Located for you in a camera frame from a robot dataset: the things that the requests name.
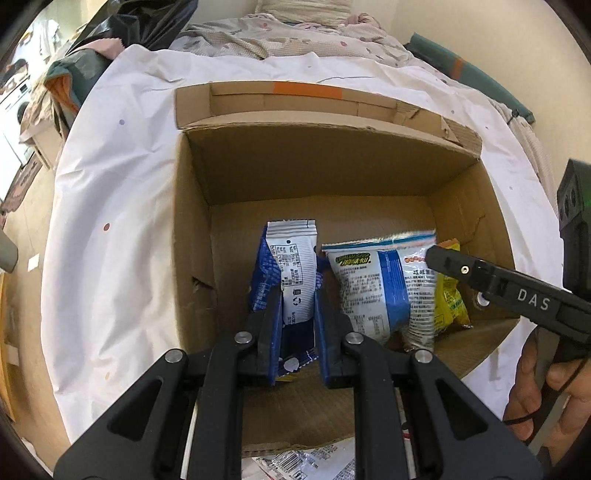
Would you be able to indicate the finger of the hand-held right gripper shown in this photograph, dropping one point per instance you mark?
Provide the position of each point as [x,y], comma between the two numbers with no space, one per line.
[461,270]

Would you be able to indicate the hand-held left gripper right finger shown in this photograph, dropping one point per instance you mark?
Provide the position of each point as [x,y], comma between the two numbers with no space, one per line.
[328,341]

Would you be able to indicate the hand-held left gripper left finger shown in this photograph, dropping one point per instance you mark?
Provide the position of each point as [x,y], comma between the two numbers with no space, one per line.
[270,341]

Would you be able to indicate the white snack bag blue stripe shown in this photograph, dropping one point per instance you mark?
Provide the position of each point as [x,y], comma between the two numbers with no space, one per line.
[369,295]

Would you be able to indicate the blue white snack packet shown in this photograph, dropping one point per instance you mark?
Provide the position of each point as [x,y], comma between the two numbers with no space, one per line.
[295,277]

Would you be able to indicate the dark snack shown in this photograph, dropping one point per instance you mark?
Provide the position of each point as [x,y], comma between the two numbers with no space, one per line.
[295,461]

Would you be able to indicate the person's right hand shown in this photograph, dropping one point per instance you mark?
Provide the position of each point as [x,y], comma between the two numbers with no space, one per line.
[521,392]

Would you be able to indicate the yellow snack packet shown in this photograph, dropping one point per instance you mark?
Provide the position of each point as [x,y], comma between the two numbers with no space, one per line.
[450,304]

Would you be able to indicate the beige textured blanket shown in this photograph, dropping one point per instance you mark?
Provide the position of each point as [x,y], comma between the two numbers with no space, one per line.
[531,152]

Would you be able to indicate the teal mat with orange band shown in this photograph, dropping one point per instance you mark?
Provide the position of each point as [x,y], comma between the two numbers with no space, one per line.
[485,83]

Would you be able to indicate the white bed sheet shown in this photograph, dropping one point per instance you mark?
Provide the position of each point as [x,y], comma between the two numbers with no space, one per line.
[115,207]

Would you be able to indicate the paper scrap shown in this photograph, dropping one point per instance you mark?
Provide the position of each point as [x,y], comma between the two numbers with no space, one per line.
[34,263]

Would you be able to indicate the floral quilt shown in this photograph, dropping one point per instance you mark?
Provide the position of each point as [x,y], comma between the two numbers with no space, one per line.
[300,39]

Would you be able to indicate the patterned floor rug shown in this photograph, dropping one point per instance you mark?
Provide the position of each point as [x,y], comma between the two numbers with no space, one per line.
[21,184]

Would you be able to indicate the pale pillow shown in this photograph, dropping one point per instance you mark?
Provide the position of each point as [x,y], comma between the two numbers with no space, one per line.
[300,9]

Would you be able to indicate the pile of clothes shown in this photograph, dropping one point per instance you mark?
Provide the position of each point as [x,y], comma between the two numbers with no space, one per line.
[69,83]

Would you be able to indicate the black plastic bag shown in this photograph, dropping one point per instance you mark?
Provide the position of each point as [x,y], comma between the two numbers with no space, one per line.
[138,23]

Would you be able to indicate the white appliance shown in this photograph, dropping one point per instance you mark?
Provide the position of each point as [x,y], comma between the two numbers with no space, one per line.
[14,110]

